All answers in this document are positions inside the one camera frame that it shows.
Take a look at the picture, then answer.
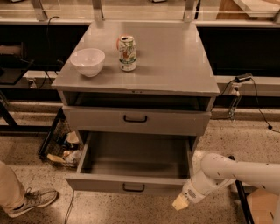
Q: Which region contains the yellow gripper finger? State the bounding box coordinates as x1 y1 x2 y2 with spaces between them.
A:
172 193 189 211

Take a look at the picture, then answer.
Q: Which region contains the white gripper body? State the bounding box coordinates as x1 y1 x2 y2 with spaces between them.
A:
181 171 235 204

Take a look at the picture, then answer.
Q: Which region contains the grey drawer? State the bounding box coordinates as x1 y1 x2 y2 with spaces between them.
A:
66 132 190 196
63 106 211 136

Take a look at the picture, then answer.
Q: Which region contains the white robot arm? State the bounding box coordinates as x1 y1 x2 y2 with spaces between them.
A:
172 153 280 210

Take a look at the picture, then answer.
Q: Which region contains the grey drawer cabinet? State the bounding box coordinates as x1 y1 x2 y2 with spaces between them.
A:
52 21 220 148

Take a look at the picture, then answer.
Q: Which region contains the cardboard box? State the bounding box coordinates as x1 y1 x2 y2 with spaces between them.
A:
247 189 278 224

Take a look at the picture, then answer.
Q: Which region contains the grey sneaker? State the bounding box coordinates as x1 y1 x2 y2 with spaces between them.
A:
8 188 58 218

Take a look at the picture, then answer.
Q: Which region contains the drink can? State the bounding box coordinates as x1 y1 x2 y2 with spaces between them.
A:
116 35 137 72

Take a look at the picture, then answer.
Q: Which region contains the white bowl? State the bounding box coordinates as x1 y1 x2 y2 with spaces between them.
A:
70 48 105 77

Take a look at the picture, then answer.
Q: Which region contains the beige trouser leg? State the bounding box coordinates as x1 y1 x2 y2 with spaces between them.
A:
0 161 25 214

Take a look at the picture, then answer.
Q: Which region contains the black metal frame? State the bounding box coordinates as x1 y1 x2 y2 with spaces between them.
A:
235 180 255 224

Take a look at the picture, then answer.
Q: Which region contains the black floor cable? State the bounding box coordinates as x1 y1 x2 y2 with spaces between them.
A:
64 190 75 224

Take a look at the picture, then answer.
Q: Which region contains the black power adapter with cable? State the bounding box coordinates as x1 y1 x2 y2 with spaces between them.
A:
216 73 280 133

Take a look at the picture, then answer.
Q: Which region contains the wire basket with trash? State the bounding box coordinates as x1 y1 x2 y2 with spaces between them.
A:
38 108 82 168

